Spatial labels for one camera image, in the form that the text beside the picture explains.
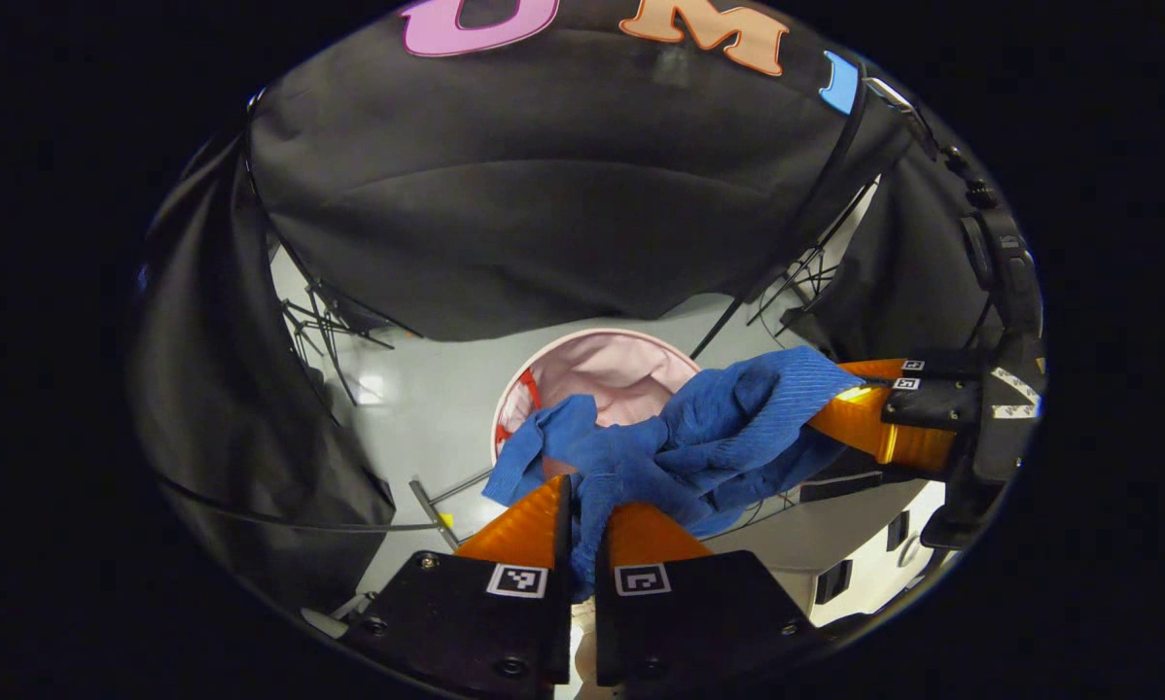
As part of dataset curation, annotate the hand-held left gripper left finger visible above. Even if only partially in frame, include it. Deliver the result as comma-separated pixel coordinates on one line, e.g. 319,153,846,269
342,473,576,700

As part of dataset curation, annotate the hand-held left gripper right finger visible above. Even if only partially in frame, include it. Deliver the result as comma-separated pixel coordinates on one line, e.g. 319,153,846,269
594,501,829,697

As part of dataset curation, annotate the blue corduroy shirt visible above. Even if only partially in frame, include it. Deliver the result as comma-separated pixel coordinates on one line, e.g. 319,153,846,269
481,345,867,602

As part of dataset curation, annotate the pink laundry hamper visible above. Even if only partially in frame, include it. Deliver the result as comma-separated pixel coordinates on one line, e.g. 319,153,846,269
491,327,705,466

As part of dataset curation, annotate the white panel with black slots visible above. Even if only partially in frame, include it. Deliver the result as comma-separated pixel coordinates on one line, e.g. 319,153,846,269
733,478,948,628

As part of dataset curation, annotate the grey metal floor bar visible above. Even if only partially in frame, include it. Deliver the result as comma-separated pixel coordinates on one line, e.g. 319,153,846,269
409,470,496,528

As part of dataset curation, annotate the black tripod stand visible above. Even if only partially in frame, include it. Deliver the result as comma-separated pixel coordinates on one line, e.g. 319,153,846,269
279,280,397,407
746,185,880,327

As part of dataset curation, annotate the black backdrop cloth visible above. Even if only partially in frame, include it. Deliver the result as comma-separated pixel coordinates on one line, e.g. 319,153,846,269
130,0,997,609

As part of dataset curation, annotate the thin black cable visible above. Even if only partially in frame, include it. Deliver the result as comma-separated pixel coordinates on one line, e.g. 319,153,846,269
159,474,440,536

